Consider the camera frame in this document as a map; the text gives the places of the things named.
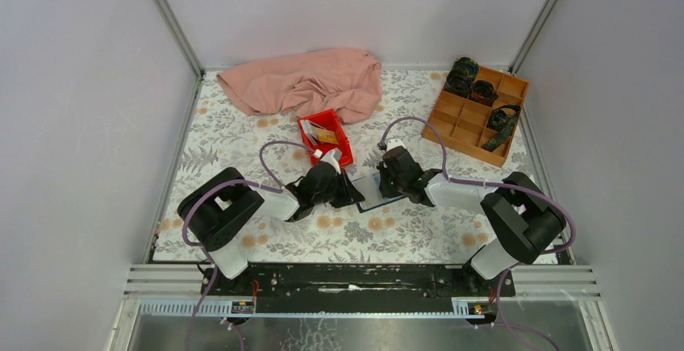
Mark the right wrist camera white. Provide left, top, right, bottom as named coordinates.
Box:
left=377, top=138, right=406, bottom=152

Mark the wooden compartment tray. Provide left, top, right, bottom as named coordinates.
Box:
left=422, top=65, right=530, bottom=167

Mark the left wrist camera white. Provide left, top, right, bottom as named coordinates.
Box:
left=314, top=148, right=342, bottom=174

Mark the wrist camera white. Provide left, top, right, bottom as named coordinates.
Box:
left=314, top=148, right=342, bottom=174
left=377, top=138, right=406, bottom=152

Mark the red plastic bin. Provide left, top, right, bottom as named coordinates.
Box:
left=297, top=109, right=354, bottom=167

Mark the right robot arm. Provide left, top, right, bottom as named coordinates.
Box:
left=377, top=140, right=570, bottom=296

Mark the pink cloth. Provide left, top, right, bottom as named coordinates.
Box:
left=217, top=48, right=382, bottom=123

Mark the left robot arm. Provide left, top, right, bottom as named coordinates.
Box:
left=177, top=161, right=365, bottom=295

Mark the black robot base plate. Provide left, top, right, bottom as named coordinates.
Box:
left=201, top=262, right=516, bottom=314

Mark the camouflage strap in tray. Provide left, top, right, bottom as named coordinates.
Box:
left=480, top=104, right=523, bottom=153

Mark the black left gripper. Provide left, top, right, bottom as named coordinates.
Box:
left=311, top=169, right=365, bottom=210

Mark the gold VIP card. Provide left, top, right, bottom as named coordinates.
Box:
left=317, top=127, right=339, bottom=144

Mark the rolled dark belt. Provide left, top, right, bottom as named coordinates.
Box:
left=444, top=56, right=480, bottom=98
left=469, top=80, right=498, bottom=107

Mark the stack of cards in bin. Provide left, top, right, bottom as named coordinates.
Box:
left=300, top=119, right=321, bottom=145

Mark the rolled dark belt top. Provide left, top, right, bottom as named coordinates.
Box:
left=444, top=56, right=480, bottom=98

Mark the rolled dark belt middle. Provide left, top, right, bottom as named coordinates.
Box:
left=469, top=80, right=498, bottom=107

